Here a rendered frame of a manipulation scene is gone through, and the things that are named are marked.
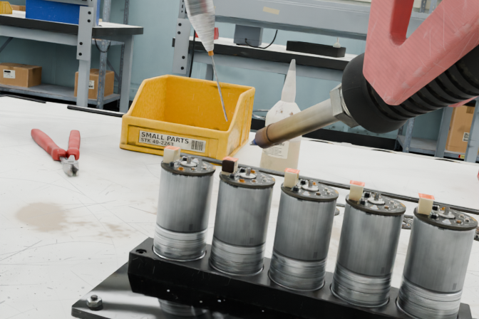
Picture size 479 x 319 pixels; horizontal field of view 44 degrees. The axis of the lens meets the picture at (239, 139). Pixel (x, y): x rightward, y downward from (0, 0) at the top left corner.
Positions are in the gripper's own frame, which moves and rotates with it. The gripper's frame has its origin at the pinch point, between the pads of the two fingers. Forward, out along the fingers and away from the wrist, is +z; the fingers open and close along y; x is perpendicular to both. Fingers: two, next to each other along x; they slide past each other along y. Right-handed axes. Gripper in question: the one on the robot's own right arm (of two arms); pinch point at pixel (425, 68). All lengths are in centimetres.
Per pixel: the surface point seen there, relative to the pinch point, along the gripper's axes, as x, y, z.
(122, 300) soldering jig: -3.1, 4.4, 14.5
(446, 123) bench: -152, -233, 132
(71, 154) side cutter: -24.4, 0.7, 26.8
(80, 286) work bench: -5.8, 5.2, 17.3
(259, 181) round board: -5.1, -1.1, 9.8
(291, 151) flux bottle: -20.3, -16.6, 22.8
